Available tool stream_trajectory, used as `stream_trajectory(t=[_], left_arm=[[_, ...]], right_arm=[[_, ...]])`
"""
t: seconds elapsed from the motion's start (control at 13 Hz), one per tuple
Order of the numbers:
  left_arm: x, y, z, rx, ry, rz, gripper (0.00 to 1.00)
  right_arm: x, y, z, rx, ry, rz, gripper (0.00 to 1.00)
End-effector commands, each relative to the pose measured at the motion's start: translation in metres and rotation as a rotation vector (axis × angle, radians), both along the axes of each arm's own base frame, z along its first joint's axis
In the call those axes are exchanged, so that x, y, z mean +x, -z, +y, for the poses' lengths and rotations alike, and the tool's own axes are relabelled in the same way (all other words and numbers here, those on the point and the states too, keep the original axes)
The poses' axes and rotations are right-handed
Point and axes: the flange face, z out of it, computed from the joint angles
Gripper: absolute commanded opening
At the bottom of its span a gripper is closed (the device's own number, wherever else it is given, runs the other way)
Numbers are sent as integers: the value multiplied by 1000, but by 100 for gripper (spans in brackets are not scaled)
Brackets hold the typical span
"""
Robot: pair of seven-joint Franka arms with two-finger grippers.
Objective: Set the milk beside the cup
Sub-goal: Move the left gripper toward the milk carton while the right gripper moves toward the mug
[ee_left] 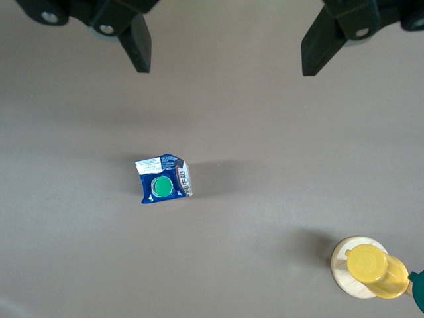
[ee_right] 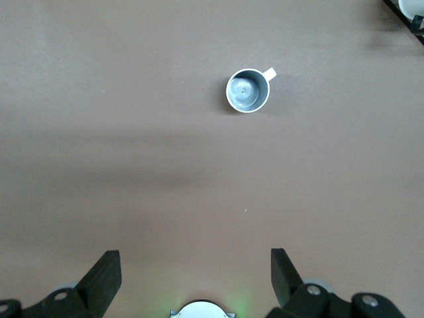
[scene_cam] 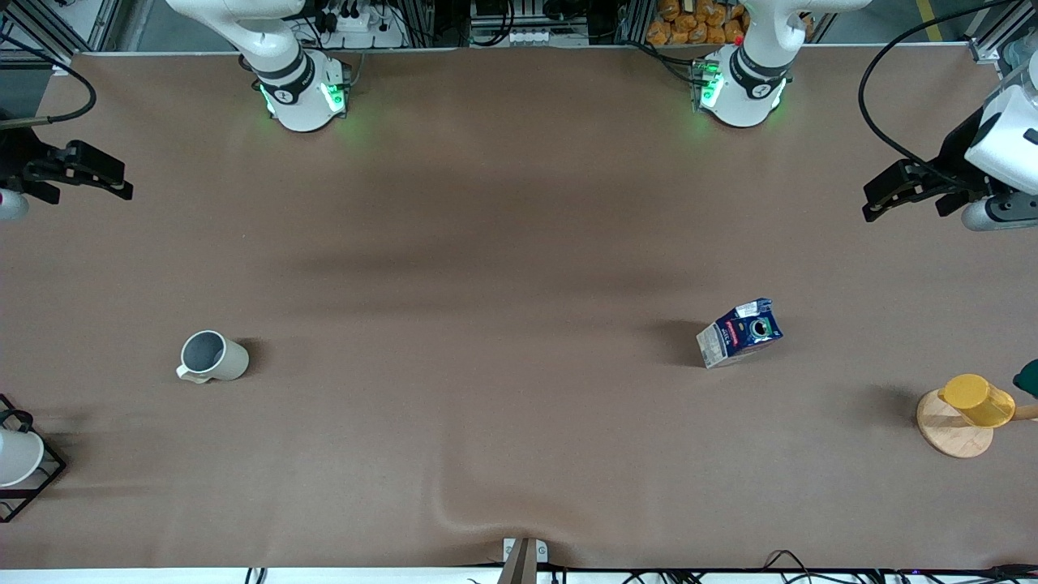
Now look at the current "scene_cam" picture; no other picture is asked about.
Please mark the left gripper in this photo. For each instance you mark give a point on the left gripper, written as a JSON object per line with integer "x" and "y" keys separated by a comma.
{"x": 959, "y": 156}

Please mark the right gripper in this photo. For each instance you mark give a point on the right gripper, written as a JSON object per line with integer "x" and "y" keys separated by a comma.
{"x": 16, "y": 158}

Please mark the beige ceramic cup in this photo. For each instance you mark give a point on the beige ceramic cup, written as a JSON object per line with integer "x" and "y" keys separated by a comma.
{"x": 227, "y": 361}

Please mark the blue milk carton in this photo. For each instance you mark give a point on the blue milk carton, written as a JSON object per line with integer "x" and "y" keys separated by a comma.
{"x": 734, "y": 341}

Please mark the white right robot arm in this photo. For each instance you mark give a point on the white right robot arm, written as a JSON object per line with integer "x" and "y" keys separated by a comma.
{"x": 300, "y": 97}

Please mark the yellow plastic cup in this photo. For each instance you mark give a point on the yellow plastic cup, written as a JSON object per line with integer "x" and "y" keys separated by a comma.
{"x": 977, "y": 399}

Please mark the round wooden cup stand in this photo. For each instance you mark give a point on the round wooden cup stand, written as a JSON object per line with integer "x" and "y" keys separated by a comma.
{"x": 953, "y": 438}

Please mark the white cup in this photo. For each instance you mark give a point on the white cup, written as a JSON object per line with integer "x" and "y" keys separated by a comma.
{"x": 16, "y": 458}

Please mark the dark green object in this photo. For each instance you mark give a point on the dark green object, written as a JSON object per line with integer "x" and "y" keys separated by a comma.
{"x": 1028, "y": 379}

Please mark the bag of orange snacks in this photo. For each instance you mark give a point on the bag of orange snacks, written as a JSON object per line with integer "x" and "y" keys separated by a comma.
{"x": 689, "y": 24}

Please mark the white power strip with plugs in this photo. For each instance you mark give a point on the white power strip with plugs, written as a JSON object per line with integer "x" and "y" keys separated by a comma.
{"x": 361, "y": 32}

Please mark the long white power strip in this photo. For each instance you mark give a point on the long white power strip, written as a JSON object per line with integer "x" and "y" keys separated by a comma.
{"x": 547, "y": 36}

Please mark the aluminium frame rail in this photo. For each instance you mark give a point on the aluminium frame rail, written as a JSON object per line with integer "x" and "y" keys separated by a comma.
{"x": 989, "y": 36}

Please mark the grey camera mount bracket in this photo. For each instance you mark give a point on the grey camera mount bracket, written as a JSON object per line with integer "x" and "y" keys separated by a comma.
{"x": 523, "y": 560}

